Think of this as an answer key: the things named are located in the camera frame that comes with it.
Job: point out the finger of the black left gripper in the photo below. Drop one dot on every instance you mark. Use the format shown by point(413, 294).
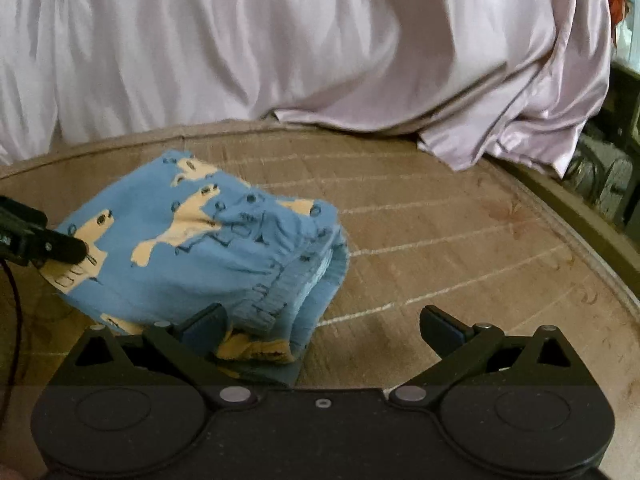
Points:
point(49, 245)

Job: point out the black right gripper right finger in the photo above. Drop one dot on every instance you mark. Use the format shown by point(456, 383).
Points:
point(463, 350)

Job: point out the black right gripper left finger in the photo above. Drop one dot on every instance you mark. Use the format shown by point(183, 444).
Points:
point(188, 348)

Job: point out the blue pants with yellow vehicles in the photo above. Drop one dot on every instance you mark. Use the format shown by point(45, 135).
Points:
point(178, 234)

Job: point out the grey patterned handbag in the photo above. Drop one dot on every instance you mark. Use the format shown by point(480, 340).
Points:
point(603, 176)

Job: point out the pink satin bed sheet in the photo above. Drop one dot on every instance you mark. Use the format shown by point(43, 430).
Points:
point(513, 79)

